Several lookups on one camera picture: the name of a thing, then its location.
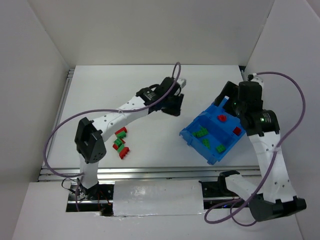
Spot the green rounded lego brick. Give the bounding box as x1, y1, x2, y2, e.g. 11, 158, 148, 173
192, 130, 206, 138

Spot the green 2x4 lego brick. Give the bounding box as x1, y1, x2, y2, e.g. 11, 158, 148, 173
215, 144, 226, 154

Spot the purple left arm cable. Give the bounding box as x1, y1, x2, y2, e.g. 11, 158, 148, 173
43, 61, 182, 213

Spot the green lego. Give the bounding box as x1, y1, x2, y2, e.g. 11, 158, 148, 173
115, 131, 127, 139

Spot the red long toothed lego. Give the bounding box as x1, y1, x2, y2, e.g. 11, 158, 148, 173
118, 146, 130, 160

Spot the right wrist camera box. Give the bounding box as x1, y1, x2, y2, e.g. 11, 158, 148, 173
247, 73, 264, 85

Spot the red rounded lego brick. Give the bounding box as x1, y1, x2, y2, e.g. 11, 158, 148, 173
232, 126, 242, 136

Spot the blue plastic divided bin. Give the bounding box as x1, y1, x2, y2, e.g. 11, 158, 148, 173
179, 97, 246, 165

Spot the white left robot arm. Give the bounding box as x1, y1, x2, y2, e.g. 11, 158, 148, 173
74, 77, 187, 199

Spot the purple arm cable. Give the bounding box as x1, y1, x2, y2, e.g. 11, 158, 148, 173
43, 61, 182, 213
203, 71, 306, 227

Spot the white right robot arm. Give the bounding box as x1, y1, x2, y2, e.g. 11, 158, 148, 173
214, 80, 307, 222

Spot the aluminium front rail frame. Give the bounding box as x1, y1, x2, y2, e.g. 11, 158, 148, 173
37, 167, 263, 182

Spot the white foil cover sheet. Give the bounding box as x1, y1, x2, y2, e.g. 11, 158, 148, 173
112, 180, 204, 217

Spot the green lego brick lower stack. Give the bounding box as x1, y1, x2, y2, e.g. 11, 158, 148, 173
112, 138, 126, 150

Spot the small green lego cube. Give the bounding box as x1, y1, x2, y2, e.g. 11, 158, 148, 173
202, 138, 211, 149

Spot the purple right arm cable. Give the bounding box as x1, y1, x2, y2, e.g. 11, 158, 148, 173
203, 71, 306, 227

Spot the green 2x3 lego brick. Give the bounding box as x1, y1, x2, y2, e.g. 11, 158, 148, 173
196, 126, 209, 138

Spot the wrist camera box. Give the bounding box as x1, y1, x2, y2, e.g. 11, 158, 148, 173
176, 78, 187, 89
247, 73, 264, 85

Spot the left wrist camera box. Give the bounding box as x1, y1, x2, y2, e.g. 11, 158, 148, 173
176, 78, 187, 89

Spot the red arch lego piece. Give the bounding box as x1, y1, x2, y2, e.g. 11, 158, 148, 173
217, 114, 228, 123

